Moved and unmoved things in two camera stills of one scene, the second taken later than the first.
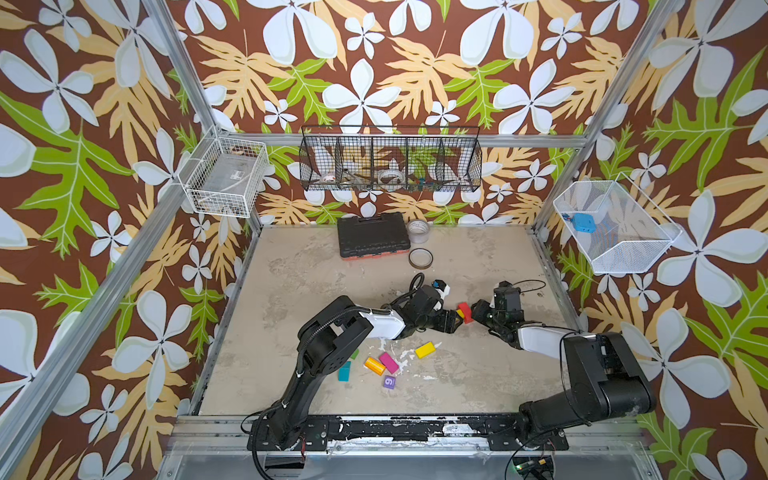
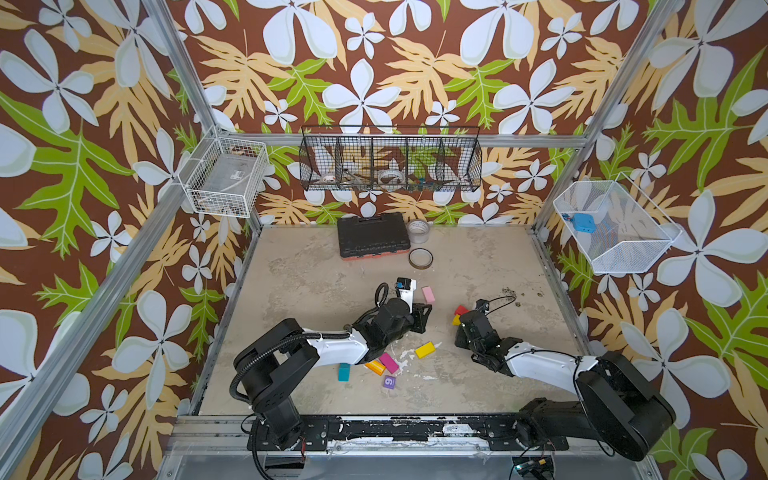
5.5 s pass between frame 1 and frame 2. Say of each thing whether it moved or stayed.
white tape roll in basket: stayed
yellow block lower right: stayed
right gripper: moved
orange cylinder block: stayed
